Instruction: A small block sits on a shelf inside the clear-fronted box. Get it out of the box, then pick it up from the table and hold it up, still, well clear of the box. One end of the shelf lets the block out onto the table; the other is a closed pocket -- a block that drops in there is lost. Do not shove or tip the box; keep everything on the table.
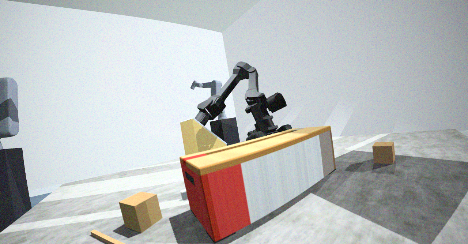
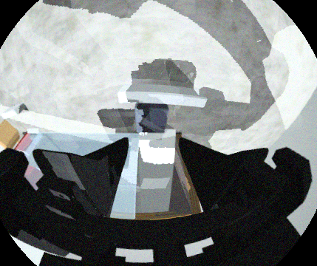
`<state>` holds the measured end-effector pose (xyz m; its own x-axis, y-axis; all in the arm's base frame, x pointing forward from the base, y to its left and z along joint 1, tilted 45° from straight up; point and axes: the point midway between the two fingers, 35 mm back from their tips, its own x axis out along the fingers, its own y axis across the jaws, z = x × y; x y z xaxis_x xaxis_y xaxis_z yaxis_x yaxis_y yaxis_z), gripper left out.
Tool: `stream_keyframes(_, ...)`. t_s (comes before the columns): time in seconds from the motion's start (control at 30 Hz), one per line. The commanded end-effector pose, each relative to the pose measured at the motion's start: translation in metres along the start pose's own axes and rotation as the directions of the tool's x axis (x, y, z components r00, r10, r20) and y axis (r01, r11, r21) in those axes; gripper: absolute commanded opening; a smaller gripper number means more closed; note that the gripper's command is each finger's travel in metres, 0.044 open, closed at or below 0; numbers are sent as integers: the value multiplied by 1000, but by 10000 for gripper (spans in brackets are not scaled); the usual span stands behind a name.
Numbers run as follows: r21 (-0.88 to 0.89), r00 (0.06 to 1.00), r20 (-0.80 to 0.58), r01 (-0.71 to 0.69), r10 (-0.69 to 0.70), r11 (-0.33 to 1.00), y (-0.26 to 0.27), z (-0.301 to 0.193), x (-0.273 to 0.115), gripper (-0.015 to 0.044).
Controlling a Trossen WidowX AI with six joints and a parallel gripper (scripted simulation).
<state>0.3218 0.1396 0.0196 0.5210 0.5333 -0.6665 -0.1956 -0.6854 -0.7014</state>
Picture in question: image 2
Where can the tan cardboard box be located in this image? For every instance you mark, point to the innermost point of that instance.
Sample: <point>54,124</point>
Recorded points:
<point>8,135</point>

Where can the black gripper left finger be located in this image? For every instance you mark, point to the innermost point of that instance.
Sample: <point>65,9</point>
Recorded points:
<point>96,174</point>

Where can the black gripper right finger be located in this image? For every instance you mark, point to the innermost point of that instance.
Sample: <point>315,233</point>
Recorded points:
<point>212,172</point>

